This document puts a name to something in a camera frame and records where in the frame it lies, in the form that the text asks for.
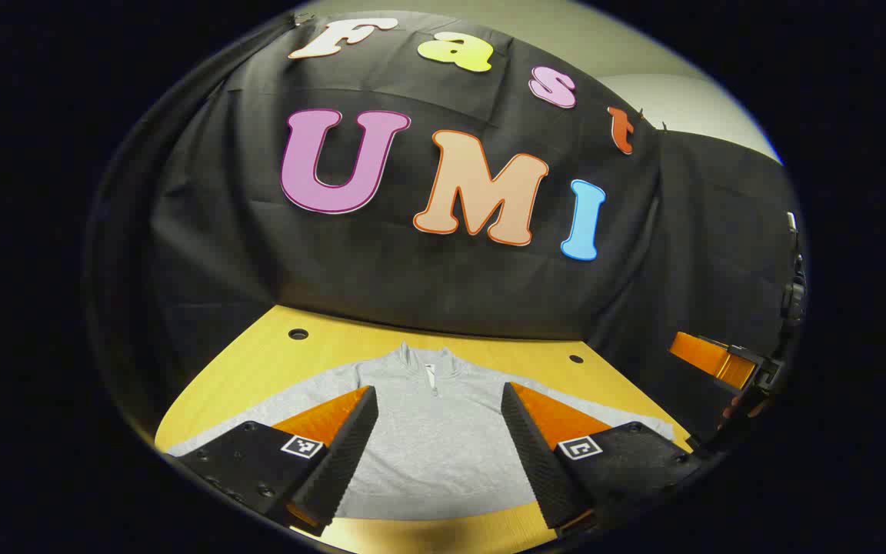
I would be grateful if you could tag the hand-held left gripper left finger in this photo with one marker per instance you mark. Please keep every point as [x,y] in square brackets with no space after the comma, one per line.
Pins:
[347,446]

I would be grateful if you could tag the black backdrop cloth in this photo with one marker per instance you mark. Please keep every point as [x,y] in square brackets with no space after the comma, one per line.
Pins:
[412,285]

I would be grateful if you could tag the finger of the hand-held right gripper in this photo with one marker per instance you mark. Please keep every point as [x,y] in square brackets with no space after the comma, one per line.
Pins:
[708,358]

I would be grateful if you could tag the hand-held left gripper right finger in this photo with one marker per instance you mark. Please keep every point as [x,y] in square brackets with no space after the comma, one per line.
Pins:
[531,454]

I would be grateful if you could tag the grey zip-neck sweatshirt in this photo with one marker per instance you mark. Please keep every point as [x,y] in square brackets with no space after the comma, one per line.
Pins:
[443,454]

